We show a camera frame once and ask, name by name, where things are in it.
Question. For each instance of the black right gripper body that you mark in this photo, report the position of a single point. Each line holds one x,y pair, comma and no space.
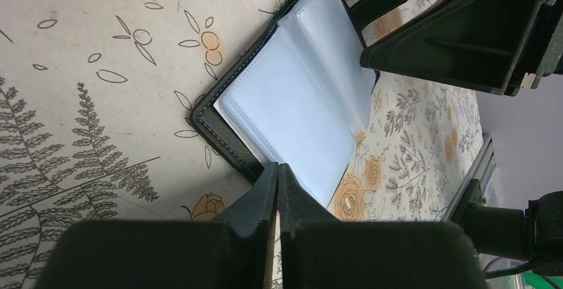
542,55

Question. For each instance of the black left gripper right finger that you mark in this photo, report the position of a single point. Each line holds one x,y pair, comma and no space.
320,251

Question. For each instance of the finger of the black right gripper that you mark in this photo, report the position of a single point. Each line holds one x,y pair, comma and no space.
483,45

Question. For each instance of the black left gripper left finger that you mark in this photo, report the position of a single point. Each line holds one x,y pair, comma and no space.
233,250

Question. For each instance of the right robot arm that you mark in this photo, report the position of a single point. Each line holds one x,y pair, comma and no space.
510,233

